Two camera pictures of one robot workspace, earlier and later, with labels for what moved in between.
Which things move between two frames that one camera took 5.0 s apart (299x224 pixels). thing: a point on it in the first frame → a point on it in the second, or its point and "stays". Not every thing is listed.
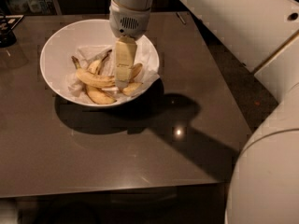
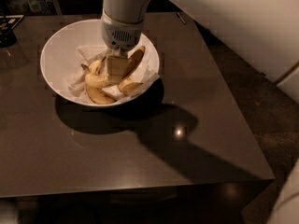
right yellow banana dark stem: x=132 y=88 stays
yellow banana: x=93 y=78 → x=97 y=69
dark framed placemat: x=7 y=22 stays
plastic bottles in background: x=26 y=1 stays
